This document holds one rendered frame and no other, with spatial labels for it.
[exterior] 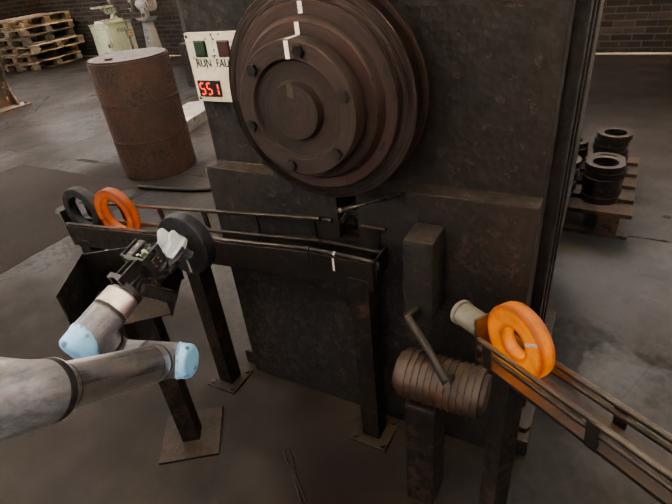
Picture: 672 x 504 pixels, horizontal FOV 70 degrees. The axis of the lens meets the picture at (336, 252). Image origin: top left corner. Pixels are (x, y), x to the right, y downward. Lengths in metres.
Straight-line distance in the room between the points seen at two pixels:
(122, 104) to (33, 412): 3.29
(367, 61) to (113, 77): 3.04
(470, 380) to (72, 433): 1.47
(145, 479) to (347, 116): 1.34
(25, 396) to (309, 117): 0.68
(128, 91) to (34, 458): 2.58
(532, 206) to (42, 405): 0.98
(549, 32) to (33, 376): 1.04
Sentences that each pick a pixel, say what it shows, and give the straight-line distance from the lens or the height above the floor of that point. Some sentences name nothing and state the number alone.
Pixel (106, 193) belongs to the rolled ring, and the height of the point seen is 0.76.
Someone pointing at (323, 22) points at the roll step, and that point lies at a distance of 1.03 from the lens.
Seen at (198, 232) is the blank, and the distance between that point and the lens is 1.15.
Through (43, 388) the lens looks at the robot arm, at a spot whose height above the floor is 0.93.
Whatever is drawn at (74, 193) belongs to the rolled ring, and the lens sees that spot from 2.00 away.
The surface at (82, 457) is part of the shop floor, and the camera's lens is 2.01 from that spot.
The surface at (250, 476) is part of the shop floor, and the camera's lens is 1.72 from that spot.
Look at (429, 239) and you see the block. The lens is 1.15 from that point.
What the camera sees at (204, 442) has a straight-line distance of 1.83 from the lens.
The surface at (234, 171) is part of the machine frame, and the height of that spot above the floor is 0.87.
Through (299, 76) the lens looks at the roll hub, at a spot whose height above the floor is 1.18.
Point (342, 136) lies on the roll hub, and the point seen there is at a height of 1.07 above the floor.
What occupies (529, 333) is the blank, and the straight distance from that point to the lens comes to 0.97.
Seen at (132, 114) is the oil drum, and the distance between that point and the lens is 3.93.
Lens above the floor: 1.39
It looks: 32 degrees down
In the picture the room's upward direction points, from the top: 6 degrees counter-clockwise
